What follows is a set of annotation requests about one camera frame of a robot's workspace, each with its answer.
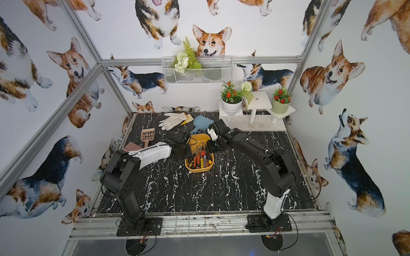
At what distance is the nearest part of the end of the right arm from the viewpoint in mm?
656

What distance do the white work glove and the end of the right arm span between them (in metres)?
0.44

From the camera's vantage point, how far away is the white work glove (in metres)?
1.12
